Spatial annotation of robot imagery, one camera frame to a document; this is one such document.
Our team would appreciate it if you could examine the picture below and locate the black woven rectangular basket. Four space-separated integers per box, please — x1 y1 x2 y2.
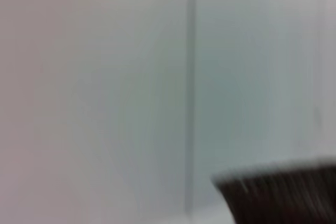
211 157 336 224

